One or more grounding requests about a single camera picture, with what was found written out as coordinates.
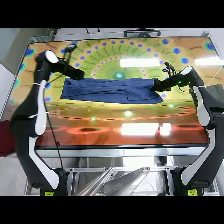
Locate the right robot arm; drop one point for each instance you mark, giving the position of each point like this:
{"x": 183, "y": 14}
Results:
{"x": 213, "y": 110}

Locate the blue T-shirt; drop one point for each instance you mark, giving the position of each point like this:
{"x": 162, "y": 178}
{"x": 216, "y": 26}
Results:
{"x": 110, "y": 90}

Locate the silver frame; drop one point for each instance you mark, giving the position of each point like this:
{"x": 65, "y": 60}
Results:
{"x": 133, "y": 152}

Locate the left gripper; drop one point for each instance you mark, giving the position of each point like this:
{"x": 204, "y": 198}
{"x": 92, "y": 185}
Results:
{"x": 74, "y": 72}

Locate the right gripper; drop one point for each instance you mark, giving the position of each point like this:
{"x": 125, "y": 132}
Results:
{"x": 161, "y": 85}

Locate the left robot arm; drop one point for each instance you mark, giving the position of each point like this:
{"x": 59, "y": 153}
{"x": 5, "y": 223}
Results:
{"x": 25, "y": 126}

